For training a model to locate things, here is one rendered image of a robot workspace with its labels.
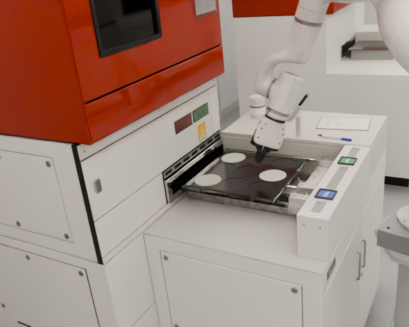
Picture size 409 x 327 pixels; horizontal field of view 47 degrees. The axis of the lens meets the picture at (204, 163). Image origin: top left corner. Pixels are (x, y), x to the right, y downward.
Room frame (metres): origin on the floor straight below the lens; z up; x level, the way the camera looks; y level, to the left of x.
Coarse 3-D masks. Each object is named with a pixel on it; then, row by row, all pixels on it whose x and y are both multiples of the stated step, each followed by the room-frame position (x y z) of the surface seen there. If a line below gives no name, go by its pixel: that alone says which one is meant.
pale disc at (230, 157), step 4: (224, 156) 1.81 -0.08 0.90; (228, 156) 1.80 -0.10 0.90; (232, 156) 1.80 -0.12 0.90; (236, 156) 1.79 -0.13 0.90; (240, 156) 1.79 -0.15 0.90; (244, 156) 1.78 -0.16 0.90; (224, 160) 1.77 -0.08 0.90; (228, 160) 1.76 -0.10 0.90; (232, 160) 1.76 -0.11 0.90; (236, 160) 1.75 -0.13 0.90; (240, 160) 1.75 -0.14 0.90
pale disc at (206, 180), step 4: (200, 176) 1.64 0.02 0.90; (204, 176) 1.63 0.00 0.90; (208, 176) 1.63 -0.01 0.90; (212, 176) 1.62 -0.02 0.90; (216, 176) 1.62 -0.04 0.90; (196, 180) 1.61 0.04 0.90; (200, 180) 1.60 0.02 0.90; (204, 180) 1.60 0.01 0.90; (208, 180) 1.59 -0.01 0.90; (212, 180) 1.59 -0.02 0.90; (216, 180) 1.59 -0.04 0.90; (220, 180) 1.58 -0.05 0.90; (200, 184) 1.57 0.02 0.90; (204, 184) 1.57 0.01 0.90; (208, 184) 1.56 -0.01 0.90; (212, 184) 1.56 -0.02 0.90
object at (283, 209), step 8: (192, 192) 1.62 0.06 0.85; (208, 200) 1.58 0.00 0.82; (216, 200) 1.56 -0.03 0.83; (224, 200) 1.55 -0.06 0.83; (232, 200) 1.53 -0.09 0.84; (240, 200) 1.51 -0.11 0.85; (248, 200) 1.50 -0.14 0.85; (256, 208) 1.48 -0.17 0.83; (264, 208) 1.46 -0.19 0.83; (272, 208) 1.45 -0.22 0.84; (280, 208) 1.43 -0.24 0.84
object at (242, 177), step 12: (252, 156) 1.78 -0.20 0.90; (264, 156) 1.76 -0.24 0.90; (276, 156) 1.75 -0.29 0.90; (204, 168) 1.71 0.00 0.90; (216, 168) 1.70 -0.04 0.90; (228, 168) 1.69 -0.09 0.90; (240, 168) 1.67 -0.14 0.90; (252, 168) 1.66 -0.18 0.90; (264, 168) 1.65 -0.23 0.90; (276, 168) 1.64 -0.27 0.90; (288, 168) 1.63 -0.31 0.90; (192, 180) 1.61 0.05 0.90; (228, 180) 1.58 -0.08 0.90; (240, 180) 1.57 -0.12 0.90; (252, 180) 1.55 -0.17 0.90; (264, 180) 1.54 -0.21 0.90; (240, 192) 1.47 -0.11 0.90; (252, 192) 1.46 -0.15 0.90; (264, 192) 1.45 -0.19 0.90; (276, 192) 1.44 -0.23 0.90
